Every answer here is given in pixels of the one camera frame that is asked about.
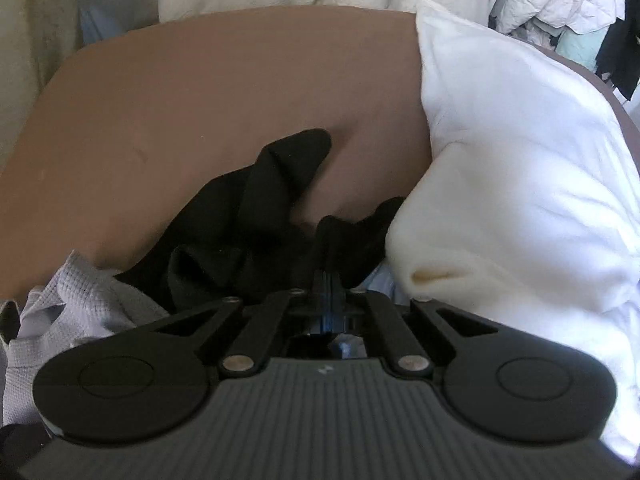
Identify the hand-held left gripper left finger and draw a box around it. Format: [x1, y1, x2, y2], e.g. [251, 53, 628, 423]
[152, 269, 329, 377]

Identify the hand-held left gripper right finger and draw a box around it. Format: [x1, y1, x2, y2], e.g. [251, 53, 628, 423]
[328, 271, 503, 377]

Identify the black cloth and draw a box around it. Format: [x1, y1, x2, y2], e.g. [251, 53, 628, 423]
[114, 128, 407, 313]

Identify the white fleece garment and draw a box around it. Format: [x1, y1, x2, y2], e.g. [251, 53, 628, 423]
[386, 0, 640, 461]

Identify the grey waffle cloth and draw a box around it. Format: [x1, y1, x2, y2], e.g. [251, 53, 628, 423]
[0, 251, 171, 428]

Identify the mint green cloth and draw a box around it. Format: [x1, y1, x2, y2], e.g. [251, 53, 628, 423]
[555, 25, 608, 73]

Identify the light blue cloth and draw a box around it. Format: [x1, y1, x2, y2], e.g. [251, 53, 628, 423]
[77, 2, 158, 53]

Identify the black garment with white piping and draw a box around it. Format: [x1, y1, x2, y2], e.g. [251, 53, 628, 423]
[597, 0, 640, 106]

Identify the cream curtain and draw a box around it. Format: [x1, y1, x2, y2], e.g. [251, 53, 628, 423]
[0, 0, 83, 161]

